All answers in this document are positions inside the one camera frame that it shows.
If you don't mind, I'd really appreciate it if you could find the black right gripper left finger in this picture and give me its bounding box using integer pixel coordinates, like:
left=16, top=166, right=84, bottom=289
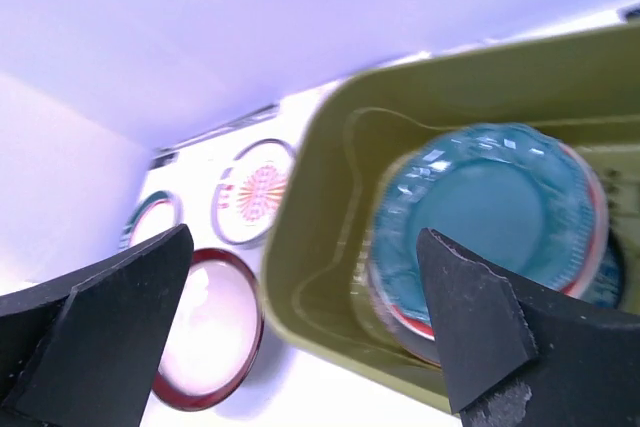
left=1, top=224, right=194, bottom=427

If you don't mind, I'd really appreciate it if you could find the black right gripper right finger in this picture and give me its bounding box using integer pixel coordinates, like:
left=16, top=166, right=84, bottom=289
left=417, top=229, right=639, bottom=426

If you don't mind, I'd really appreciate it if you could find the small blue floral plate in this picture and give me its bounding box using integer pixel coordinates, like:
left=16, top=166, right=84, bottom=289
left=589, top=241, right=624, bottom=309

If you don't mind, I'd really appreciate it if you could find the red rimmed beige plate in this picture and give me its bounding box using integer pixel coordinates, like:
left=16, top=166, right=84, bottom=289
left=153, top=248, right=264, bottom=411

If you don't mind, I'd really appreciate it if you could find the white green rimmed plate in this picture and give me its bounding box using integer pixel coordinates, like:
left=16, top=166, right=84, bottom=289
left=118, top=190, right=182, bottom=251

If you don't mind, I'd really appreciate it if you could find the teal scalloped plate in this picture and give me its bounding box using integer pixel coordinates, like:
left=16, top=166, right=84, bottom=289
left=370, top=123, right=594, bottom=326

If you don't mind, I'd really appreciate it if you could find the white orange sunburst plate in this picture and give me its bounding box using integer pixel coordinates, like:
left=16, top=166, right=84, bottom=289
left=211, top=138, right=296, bottom=248

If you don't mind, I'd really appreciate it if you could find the red teal flower plate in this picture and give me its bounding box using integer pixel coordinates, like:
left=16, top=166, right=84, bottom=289
left=369, top=143, right=609, bottom=341

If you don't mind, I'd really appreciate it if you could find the olive green plastic bin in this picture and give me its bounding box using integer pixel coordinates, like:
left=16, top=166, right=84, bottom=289
left=261, top=23, right=639, bottom=411

